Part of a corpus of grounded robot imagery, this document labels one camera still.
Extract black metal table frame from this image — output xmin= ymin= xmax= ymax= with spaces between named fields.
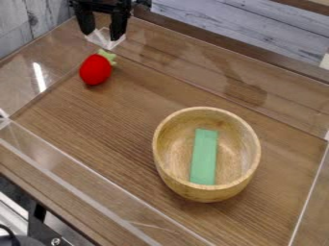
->
xmin=0 ymin=174 xmax=87 ymax=246

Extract red plush strawberry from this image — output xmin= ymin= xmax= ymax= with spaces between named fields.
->
xmin=79 ymin=49 xmax=115 ymax=86

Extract clear acrylic tray wall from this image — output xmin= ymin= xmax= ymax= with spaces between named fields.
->
xmin=0 ymin=12 xmax=329 ymax=246

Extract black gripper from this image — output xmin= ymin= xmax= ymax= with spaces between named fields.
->
xmin=70 ymin=0 xmax=133 ymax=41

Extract wooden oval bowl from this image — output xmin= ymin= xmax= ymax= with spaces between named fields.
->
xmin=152 ymin=107 xmax=261 ymax=203

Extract green rectangular block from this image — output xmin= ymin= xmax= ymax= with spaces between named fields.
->
xmin=189 ymin=129 xmax=218 ymax=185

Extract black cable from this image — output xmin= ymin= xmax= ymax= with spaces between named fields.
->
xmin=0 ymin=224 xmax=21 ymax=246

